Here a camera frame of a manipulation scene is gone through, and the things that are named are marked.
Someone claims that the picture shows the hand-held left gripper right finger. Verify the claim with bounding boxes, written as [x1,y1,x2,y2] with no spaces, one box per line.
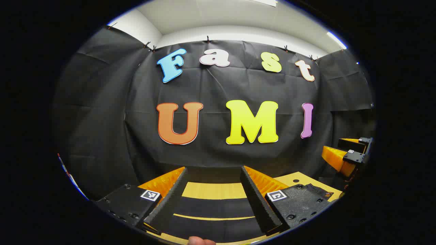
[239,166,336,237]

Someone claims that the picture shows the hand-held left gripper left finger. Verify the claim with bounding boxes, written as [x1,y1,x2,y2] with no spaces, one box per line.
[95,167,188,235]

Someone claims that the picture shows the dark grey jeans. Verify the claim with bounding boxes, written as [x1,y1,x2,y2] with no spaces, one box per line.
[150,197,273,243]

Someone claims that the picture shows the black backdrop cloth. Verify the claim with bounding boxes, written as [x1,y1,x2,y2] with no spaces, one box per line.
[53,26,375,201]

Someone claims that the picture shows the row of black cloth clips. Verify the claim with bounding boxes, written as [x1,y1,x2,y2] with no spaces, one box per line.
[107,22,321,62]

